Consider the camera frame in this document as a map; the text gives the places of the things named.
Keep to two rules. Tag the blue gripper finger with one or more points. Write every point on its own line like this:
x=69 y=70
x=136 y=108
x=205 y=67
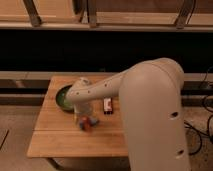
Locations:
x=94 y=121
x=81 y=124

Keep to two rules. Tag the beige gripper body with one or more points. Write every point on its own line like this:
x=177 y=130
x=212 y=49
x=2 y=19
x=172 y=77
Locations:
x=82 y=109

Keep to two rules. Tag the orange red pepper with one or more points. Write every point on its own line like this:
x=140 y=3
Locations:
x=86 y=123

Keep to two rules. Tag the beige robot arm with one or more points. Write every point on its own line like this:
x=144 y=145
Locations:
x=150 y=103

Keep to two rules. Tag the green ceramic bowl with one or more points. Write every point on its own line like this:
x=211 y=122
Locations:
x=61 y=101

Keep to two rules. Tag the red white snack box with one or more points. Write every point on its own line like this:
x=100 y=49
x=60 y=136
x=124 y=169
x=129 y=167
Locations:
x=107 y=105

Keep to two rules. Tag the wooden table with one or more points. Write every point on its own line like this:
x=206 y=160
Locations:
x=57 y=135

